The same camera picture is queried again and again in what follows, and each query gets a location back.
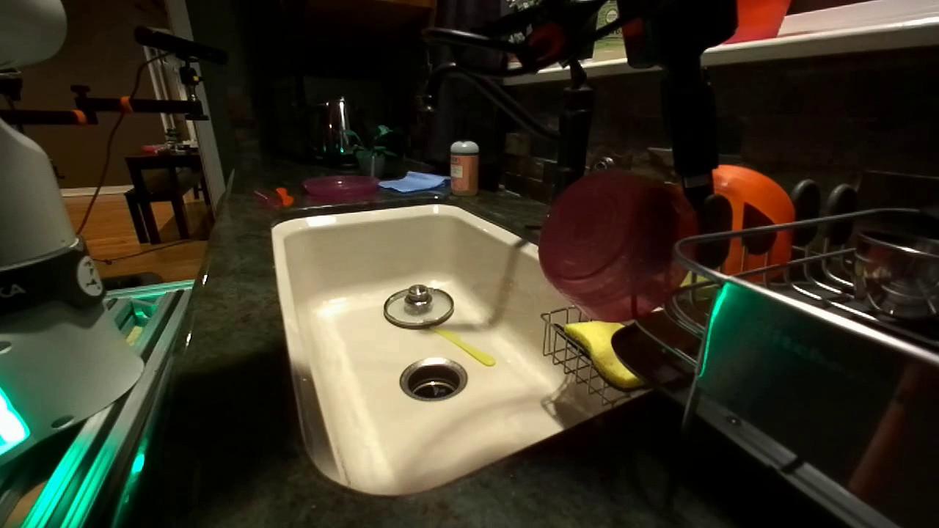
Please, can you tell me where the glass lid with knob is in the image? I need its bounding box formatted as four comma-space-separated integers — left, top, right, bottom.
382, 282, 457, 332

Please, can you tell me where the purple plastic bowl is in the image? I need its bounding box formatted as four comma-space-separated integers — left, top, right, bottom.
538, 171, 701, 323

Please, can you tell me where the wire sponge caddy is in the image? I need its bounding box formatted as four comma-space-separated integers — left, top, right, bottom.
539, 306, 654, 417

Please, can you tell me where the yellow sponge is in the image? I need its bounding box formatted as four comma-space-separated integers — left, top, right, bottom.
564, 320, 648, 392

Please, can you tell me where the metal sink drain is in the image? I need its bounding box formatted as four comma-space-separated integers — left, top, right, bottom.
397, 356, 473, 404

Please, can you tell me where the blue cloth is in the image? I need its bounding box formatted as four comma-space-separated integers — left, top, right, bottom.
375, 166, 451, 197

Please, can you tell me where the orange cup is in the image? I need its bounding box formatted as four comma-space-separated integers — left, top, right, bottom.
728, 0, 792, 48

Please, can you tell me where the white kitchen sink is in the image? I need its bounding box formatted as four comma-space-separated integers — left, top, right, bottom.
269, 199, 654, 499

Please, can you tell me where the black kitchen faucet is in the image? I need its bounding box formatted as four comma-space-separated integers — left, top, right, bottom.
420, 56, 598, 199

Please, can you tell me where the dark wooden stool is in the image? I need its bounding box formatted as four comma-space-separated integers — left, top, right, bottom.
123, 144, 213, 247

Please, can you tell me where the small orange object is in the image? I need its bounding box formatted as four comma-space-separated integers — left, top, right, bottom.
255, 184, 297, 213

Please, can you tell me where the soap bottle with orange label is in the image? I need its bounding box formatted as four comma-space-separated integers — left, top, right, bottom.
447, 139, 485, 197

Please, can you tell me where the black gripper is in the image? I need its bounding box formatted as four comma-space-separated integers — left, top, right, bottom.
654, 56, 723, 213

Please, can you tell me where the yellow plastic utensil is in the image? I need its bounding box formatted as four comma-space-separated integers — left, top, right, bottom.
434, 325, 500, 369

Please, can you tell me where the glass vase with greenery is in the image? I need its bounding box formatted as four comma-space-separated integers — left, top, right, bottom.
319, 95, 392, 180

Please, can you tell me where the orange plastic bowl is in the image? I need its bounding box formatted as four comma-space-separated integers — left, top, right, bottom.
699, 162, 799, 279

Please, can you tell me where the pink plastic plate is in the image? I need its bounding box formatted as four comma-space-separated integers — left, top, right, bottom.
299, 172, 382, 205

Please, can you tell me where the metal wire dish rack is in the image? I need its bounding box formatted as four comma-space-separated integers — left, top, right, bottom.
635, 172, 939, 528

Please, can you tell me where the black tripod stand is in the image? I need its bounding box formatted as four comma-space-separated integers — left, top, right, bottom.
0, 24, 228, 128

